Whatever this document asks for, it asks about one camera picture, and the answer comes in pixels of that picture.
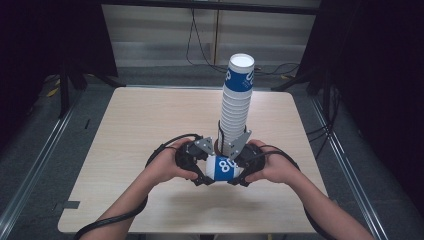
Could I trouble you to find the stack of paper cups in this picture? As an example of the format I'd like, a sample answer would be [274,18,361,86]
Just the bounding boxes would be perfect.
[216,53,256,158]

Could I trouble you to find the black metal crossbar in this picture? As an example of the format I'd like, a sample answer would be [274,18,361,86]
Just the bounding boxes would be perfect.
[99,0,322,16]

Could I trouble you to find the person's right hand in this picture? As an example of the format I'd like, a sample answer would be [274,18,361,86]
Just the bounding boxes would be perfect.
[244,139,302,185]

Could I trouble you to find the person's left hand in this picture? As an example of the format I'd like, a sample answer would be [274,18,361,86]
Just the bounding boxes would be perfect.
[144,137,199,185]

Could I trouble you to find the black hanging wall cable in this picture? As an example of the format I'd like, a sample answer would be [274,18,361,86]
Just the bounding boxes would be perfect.
[185,8,221,73]

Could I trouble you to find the black curtain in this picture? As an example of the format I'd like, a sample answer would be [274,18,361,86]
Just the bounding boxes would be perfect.
[298,0,424,214]
[0,0,118,149]

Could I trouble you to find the black cable bundle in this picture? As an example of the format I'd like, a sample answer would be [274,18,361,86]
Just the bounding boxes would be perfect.
[305,84,341,159]

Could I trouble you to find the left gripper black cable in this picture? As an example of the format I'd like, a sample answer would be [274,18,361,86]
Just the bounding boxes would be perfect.
[73,133,204,240]

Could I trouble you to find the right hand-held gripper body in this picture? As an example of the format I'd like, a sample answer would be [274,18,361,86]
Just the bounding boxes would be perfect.
[226,129,267,172]

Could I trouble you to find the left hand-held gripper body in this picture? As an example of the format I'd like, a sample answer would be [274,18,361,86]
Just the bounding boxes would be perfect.
[174,136,216,172]

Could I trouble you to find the blue white paper cup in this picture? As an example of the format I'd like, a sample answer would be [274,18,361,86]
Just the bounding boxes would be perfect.
[205,155,245,183]

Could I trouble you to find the black metal stand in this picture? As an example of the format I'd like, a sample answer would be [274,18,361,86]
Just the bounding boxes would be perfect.
[58,61,127,119]
[270,68,323,92]

